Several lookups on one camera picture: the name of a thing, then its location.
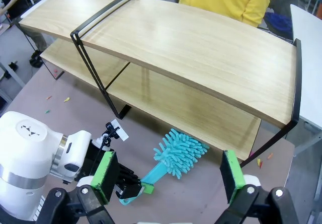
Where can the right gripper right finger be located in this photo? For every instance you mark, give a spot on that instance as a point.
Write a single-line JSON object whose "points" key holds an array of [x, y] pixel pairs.
{"points": [[232, 176]]}

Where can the wooden two-tier shelf black frame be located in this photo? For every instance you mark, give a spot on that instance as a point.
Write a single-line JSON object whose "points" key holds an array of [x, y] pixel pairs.
{"points": [[201, 53], [70, 12]]}

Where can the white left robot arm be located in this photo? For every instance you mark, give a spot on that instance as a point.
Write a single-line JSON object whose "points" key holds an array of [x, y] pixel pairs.
{"points": [[25, 158]]}

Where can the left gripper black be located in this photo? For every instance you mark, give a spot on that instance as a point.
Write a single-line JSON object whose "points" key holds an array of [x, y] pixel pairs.
{"points": [[91, 158]]}

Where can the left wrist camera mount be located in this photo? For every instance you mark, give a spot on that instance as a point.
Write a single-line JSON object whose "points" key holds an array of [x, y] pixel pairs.
{"points": [[118, 131]]}

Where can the salmon pink paper scrap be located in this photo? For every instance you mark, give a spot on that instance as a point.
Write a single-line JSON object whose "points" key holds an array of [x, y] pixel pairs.
{"points": [[270, 155]]}

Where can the person left forearm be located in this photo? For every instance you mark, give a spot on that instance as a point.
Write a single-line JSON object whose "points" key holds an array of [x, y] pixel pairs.
{"points": [[256, 10]]}

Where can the bystander with grey trousers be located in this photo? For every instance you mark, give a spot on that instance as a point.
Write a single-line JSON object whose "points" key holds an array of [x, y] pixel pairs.
{"points": [[37, 40]]}

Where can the blue chair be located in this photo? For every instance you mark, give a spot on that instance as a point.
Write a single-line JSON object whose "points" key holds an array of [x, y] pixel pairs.
{"points": [[279, 24]]}

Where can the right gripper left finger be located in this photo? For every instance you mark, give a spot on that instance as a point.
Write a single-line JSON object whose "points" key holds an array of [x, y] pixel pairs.
{"points": [[105, 178]]}

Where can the yellow paper scrap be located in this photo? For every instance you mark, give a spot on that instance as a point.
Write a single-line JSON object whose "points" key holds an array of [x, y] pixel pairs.
{"points": [[258, 161], [66, 99]]}

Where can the teal fluffy duster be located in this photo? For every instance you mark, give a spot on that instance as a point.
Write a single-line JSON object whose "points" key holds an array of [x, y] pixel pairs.
{"points": [[181, 153]]}

